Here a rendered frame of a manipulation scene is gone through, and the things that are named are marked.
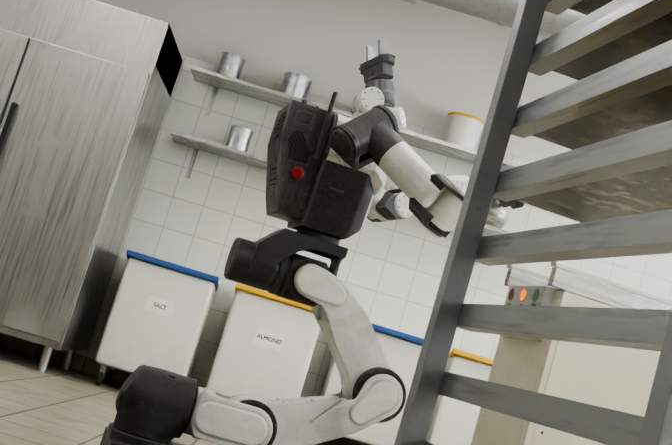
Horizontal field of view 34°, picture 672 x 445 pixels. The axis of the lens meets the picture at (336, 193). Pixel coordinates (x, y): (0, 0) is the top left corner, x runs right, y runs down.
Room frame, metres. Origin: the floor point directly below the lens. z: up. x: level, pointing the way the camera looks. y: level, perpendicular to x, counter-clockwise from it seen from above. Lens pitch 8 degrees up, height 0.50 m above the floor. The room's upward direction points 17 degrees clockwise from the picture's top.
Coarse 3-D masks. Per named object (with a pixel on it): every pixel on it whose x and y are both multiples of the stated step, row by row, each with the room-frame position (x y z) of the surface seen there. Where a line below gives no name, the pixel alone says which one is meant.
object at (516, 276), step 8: (512, 264) 3.04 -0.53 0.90; (512, 272) 3.04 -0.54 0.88; (520, 272) 3.05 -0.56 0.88; (528, 272) 3.05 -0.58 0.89; (536, 272) 3.05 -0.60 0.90; (512, 280) 3.04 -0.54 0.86; (520, 280) 3.05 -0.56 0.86; (528, 280) 3.05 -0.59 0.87; (536, 280) 3.06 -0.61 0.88; (544, 280) 3.06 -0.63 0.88
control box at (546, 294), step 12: (516, 288) 2.97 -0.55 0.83; (528, 288) 2.89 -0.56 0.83; (540, 288) 2.82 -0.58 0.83; (552, 288) 2.80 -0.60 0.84; (516, 300) 2.95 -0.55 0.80; (528, 300) 2.87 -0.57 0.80; (540, 300) 2.80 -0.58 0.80; (552, 300) 2.80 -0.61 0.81; (504, 336) 3.03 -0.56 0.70; (516, 336) 2.90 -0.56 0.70
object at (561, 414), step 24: (456, 384) 1.36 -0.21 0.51; (480, 384) 1.27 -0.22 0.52; (504, 408) 1.19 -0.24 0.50; (528, 408) 1.12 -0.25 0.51; (552, 408) 1.07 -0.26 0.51; (576, 408) 1.02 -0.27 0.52; (600, 408) 0.97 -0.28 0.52; (576, 432) 1.00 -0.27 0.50; (600, 432) 0.96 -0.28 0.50; (624, 432) 0.92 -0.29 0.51
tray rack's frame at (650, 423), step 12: (660, 360) 0.83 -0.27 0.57; (660, 372) 0.83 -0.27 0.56; (660, 384) 0.82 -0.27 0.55; (660, 396) 0.82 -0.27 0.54; (648, 408) 0.83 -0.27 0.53; (660, 408) 0.81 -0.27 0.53; (648, 420) 0.83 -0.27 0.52; (660, 420) 0.81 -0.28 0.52; (648, 432) 0.82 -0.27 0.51; (660, 432) 0.81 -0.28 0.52; (648, 444) 0.82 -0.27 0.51; (660, 444) 0.81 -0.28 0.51
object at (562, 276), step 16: (560, 272) 2.76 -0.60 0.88; (576, 272) 2.77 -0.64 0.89; (560, 288) 2.77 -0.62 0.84; (576, 288) 2.77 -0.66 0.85; (592, 288) 2.78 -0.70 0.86; (608, 288) 2.79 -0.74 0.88; (624, 288) 2.79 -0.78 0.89; (624, 304) 2.80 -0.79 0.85; (640, 304) 2.81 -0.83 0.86; (656, 304) 2.82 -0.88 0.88
